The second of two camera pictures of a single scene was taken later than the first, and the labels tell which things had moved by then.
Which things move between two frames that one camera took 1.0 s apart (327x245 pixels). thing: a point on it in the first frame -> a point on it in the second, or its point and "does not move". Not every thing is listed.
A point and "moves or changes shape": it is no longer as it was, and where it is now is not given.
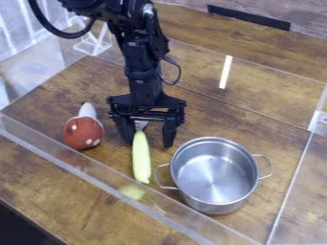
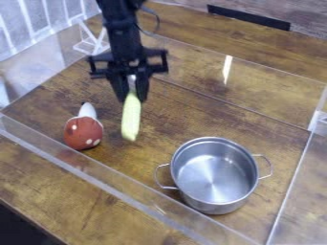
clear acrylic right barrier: [302, 221] does not move
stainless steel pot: [216, 171] does not move
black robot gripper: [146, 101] -> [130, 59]
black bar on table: [250, 17] does not move
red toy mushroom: [83, 130] does not move
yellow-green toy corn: [141, 153] moves or changes shape
